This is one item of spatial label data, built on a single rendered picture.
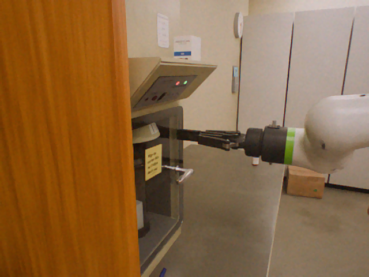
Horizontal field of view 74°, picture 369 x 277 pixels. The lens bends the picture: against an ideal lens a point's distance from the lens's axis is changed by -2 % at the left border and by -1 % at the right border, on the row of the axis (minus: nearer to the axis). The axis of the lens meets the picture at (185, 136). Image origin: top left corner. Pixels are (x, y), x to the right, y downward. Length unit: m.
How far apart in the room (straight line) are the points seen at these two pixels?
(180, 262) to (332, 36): 3.12
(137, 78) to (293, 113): 3.16
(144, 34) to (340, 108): 0.42
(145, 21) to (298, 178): 2.96
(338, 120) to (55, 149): 0.49
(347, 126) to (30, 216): 0.63
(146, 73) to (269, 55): 3.12
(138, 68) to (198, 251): 0.61
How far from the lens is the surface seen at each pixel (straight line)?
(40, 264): 0.69
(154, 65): 0.42
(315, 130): 0.50
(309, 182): 3.37
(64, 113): 0.45
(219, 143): 0.63
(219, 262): 0.83
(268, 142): 0.61
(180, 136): 0.72
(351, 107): 0.51
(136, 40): 0.57
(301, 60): 3.47
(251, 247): 0.89
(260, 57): 3.51
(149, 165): 0.61
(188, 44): 0.63
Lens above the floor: 1.49
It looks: 15 degrees down
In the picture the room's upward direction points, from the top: straight up
